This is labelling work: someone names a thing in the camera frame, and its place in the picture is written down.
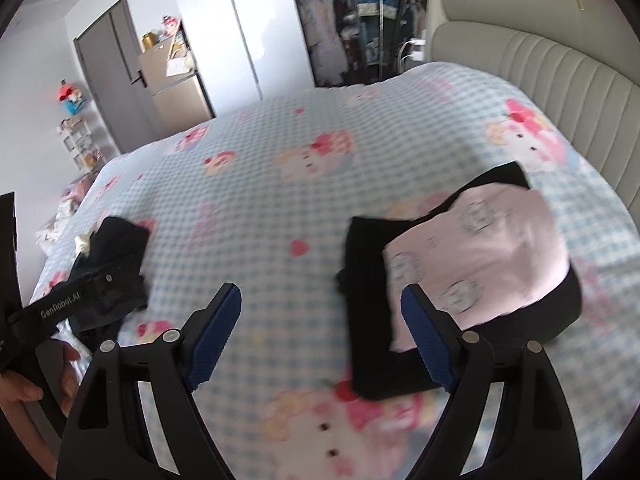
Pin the small pink white plush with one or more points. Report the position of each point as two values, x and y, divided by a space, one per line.
171 25

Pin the silver patterned garment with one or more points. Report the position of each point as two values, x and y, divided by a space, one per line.
60 215

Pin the gold canister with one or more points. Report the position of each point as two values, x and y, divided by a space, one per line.
150 41

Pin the white wardrobe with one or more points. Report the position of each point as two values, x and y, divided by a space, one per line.
260 25

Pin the grey door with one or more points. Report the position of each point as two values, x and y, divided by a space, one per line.
110 85

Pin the small toy shelf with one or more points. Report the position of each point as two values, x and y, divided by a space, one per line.
82 145

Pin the red blue wall plush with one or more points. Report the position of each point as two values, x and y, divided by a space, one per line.
72 100

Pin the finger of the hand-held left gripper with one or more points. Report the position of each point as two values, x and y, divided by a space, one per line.
60 306

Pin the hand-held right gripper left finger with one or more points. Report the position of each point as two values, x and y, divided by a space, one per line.
215 340

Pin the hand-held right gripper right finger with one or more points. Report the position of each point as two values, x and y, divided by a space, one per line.
425 340

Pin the grey padded headboard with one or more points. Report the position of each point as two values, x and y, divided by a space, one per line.
550 60

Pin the person's left hand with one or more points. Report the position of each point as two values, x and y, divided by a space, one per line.
20 390

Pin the folded black garment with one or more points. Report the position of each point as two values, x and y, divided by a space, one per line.
365 285

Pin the black garment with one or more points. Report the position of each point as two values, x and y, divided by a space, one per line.
365 285
120 250

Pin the blue checked cartoon blanket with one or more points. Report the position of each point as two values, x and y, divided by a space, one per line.
275 185

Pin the pink printed pajama pants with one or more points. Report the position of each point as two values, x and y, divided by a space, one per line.
475 250

